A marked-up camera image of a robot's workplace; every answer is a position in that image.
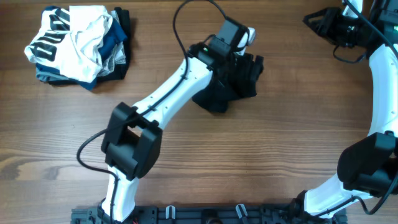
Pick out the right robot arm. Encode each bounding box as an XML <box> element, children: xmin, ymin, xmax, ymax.
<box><xmin>290</xmin><ymin>0</ymin><xmax>397</xmax><ymax>222</ymax></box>

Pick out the black t-shirt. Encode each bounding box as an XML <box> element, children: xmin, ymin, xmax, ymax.
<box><xmin>192</xmin><ymin>53</ymin><xmax>264</xmax><ymax>113</ymax></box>

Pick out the blue folded garment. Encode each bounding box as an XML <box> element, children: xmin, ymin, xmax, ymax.
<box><xmin>35</xmin><ymin>6</ymin><xmax>129</xmax><ymax>91</ymax></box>

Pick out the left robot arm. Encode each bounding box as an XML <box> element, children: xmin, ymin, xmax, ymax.
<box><xmin>99</xmin><ymin>17</ymin><xmax>256</xmax><ymax>223</ymax></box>

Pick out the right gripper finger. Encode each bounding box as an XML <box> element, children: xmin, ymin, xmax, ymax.
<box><xmin>308</xmin><ymin>18</ymin><xmax>335</xmax><ymax>37</ymax></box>
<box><xmin>303</xmin><ymin>7</ymin><xmax>341</xmax><ymax>24</ymax></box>

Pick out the white black printed shirt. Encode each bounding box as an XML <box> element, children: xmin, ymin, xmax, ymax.
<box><xmin>24</xmin><ymin>6</ymin><xmax>113</xmax><ymax>83</ymax></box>

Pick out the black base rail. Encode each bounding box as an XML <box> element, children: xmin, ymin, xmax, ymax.
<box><xmin>70</xmin><ymin>203</ymin><xmax>348</xmax><ymax>224</ymax></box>

